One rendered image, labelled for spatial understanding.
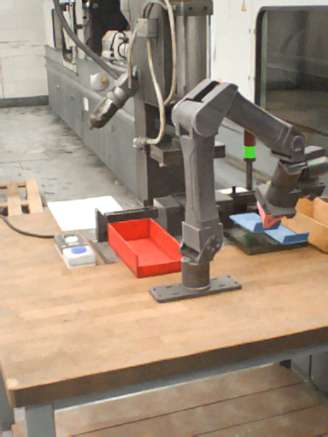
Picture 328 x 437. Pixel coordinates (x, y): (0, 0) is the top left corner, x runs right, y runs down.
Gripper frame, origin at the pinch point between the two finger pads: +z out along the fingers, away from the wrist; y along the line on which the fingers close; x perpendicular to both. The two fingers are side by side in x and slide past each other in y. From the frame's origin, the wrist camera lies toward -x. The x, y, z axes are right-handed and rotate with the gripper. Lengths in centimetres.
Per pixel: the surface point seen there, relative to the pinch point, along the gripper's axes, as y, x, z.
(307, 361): 13, -54, 101
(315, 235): -2.4, -14.2, 3.8
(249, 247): -1.8, 3.6, 6.0
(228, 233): 8.7, 3.8, 11.9
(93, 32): 515, -99, 260
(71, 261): 5.0, 47.0, 11.0
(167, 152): 26.5, 17.9, -2.4
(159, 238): 10.0, 22.8, 12.2
